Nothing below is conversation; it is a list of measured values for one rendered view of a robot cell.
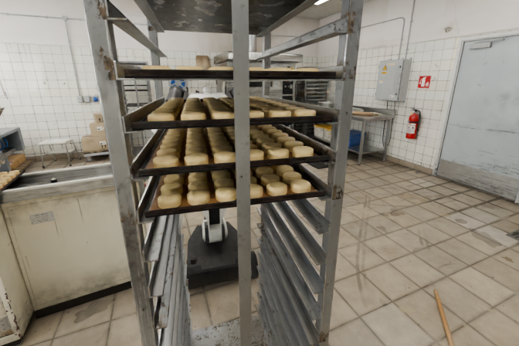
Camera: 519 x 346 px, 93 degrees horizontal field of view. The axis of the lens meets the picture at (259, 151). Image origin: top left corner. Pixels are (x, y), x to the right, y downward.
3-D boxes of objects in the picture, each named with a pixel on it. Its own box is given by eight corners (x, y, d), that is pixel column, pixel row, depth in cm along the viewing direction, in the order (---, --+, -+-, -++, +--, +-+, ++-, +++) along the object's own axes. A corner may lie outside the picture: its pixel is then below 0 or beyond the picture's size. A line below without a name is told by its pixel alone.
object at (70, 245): (35, 323, 157) (-7, 195, 132) (49, 284, 186) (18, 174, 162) (154, 283, 188) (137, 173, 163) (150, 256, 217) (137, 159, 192)
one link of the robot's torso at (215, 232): (202, 235, 210) (199, 186, 192) (225, 232, 215) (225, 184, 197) (203, 249, 196) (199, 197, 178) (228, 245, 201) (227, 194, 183)
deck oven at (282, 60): (231, 157, 494) (228, 50, 439) (217, 144, 601) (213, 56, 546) (298, 150, 553) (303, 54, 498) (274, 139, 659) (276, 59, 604)
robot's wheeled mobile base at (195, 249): (185, 239, 235) (182, 208, 226) (239, 232, 248) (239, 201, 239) (183, 293, 176) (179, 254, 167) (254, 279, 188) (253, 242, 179)
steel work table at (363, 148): (302, 143, 617) (304, 103, 590) (326, 140, 643) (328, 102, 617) (358, 166, 448) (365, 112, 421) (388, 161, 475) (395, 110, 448)
